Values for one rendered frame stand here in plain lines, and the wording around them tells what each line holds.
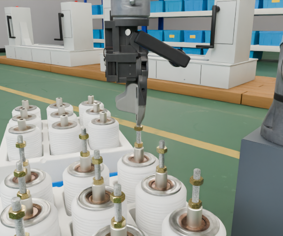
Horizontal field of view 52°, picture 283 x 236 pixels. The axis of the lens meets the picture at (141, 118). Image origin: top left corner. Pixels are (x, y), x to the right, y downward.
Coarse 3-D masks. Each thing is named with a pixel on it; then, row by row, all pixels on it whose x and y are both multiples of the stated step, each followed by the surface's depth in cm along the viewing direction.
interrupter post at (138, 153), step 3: (135, 147) 64; (141, 147) 64; (135, 150) 64; (138, 150) 63; (141, 150) 64; (135, 153) 64; (138, 153) 64; (141, 153) 64; (135, 156) 64; (138, 156) 64; (141, 156) 64; (135, 159) 64; (138, 159) 64; (141, 159) 64
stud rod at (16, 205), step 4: (12, 200) 33; (16, 200) 33; (20, 200) 33; (12, 204) 33; (16, 204) 33; (20, 204) 33; (12, 208) 33; (16, 208) 33; (20, 208) 33; (16, 220) 33; (20, 220) 33; (16, 224) 33; (20, 224) 34; (16, 228) 34; (20, 228) 34; (16, 232) 34; (20, 232) 34; (24, 232) 34
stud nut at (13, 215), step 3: (21, 204) 34; (24, 207) 34; (9, 210) 33; (12, 210) 33; (21, 210) 33; (24, 210) 33; (9, 213) 33; (12, 213) 33; (15, 213) 33; (18, 213) 33; (21, 213) 33; (24, 213) 33; (9, 216) 33; (12, 216) 33; (15, 216) 33; (18, 216) 33; (21, 216) 33; (15, 219) 33
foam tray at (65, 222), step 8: (112, 184) 69; (56, 192) 65; (0, 200) 62; (56, 200) 62; (64, 200) 67; (0, 208) 60; (64, 208) 60; (128, 208) 60; (64, 216) 57; (128, 216) 57; (64, 224) 55; (72, 224) 56; (64, 232) 53; (72, 232) 56
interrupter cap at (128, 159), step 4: (132, 152) 68; (144, 152) 68; (124, 156) 66; (128, 156) 66; (132, 156) 66; (144, 156) 66; (148, 156) 66; (152, 156) 66; (124, 160) 64; (128, 160) 64; (132, 160) 65; (144, 160) 65; (148, 160) 64; (152, 160) 64; (128, 164) 62; (132, 164) 62; (136, 164) 62; (140, 164) 62; (144, 164) 62; (148, 164) 62
